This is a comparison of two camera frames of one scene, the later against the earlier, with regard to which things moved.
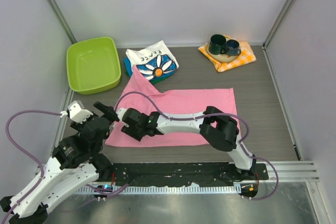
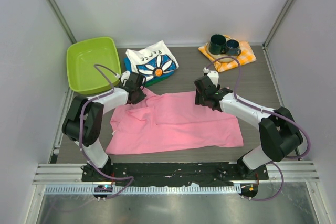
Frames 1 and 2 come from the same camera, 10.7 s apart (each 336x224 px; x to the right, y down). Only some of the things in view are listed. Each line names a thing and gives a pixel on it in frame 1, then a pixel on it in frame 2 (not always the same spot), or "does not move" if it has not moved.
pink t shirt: [136, 93] does not move
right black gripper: [129, 131] to [199, 100]
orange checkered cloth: [246, 56] does not move
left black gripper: [108, 110] to [140, 98]
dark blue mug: [232, 48] does not move
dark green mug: [217, 44] does not move
